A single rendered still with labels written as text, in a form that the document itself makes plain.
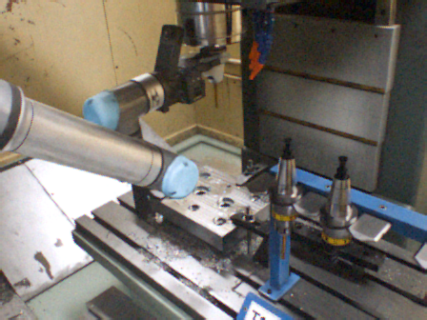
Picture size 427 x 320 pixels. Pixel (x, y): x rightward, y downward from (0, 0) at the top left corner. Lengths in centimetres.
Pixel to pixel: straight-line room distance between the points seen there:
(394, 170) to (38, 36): 140
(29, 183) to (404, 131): 140
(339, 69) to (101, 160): 86
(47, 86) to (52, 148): 132
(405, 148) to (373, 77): 24
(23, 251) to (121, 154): 107
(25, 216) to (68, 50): 70
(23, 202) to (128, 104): 107
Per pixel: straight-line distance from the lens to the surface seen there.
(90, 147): 65
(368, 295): 110
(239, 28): 96
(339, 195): 74
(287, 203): 81
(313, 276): 112
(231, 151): 230
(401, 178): 142
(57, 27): 192
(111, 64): 207
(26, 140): 60
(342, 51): 132
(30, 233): 174
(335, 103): 138
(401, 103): 133
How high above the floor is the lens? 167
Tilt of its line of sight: 27 degrees down
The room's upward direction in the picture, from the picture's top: 4 degrees counter-clockwise
